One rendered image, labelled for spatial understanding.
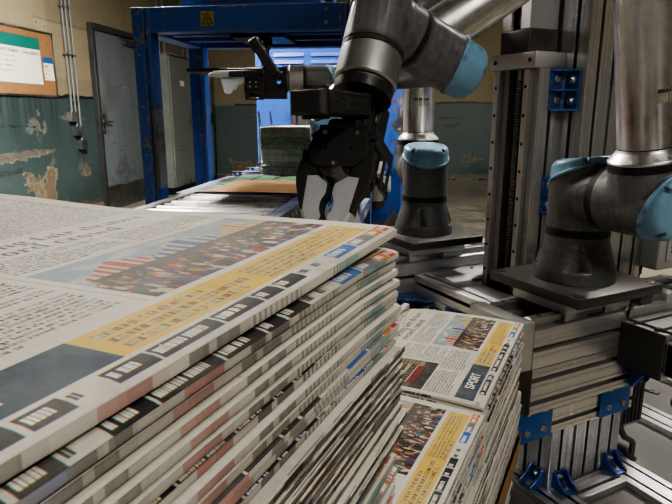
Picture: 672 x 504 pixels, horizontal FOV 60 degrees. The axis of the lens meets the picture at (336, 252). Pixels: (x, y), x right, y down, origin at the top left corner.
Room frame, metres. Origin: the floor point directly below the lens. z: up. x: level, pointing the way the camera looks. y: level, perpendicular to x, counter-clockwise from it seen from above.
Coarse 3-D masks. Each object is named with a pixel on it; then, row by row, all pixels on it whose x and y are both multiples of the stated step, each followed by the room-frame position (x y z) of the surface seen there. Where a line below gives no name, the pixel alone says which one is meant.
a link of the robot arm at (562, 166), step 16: (560, 160) 1.07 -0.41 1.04; (576, 160) 1.04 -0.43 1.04; (592, 160) 1.03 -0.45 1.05; (560, 176) 1.06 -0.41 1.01; (576, 176) 1.04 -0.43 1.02; (592, 176) 1.01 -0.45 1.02; (560, 192) 1.06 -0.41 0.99; (576, 192) 1.02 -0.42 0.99; (560, 208) 1.05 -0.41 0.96; (576, 208) 1.02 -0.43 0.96; (560, 224) 1.05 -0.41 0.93; (576, 224) 1.03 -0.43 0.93; (592, 224) 1.01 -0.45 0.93
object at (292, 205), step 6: (294, 198) 2.28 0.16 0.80; (288, 204) 2.13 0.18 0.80; (294, 204) 2.13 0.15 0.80; (276, 210) 1.99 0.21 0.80; (282, 210) 1.99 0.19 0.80; (288, 210) 1.99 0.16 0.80; (294, 210) 2.08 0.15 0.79; (300, 210) 2.19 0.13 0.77; (270, 216) 1.87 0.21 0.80; (276, 216) 1.87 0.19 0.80; (282, 216) 1.89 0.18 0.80; (288, 216) 1.96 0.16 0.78; (294, 216) 2.08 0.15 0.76; (300, 216) 2.18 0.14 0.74
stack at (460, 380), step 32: (416, 320) 0.81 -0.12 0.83; (448, 320) 0.81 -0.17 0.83; (480, 320) 0.81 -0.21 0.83; (416, 352) 0.69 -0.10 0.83; (448, 352) 0.69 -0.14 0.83; (480, 352) 0.69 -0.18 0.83; (512, 352) 0.72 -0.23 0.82; (416, 384) 0.60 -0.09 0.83; (448, 384) 0.60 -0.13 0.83; (480, 384) 0.60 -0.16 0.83; (512, 384) 0.74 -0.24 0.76; (416, 416) 0.53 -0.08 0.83; (448, 416) 0.53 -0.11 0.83; (480, 416) 0.54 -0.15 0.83; (512, 416) 0.73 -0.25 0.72; (416, 448) 0.47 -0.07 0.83; (448, 448) 0.47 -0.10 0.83; (480, 448) 0.52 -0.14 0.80; (512, 448) 0.75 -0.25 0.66; (416, 480) 0.42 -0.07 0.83; (448, 480) 0.42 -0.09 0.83; (480, 480) 0.50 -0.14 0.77
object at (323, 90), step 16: (304, 96) 0.59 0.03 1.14; (320, 96) 0.58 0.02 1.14; (336, 96) 0.60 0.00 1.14; (352, 96) 0.63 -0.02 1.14; (368, 96) 0.67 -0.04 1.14; (304, 112) 0.59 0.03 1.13; (320, 112) 0.58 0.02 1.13; (336, 112) 0.60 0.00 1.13; (352, 112) 0.63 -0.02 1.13; (368, 112) 0.67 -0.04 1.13
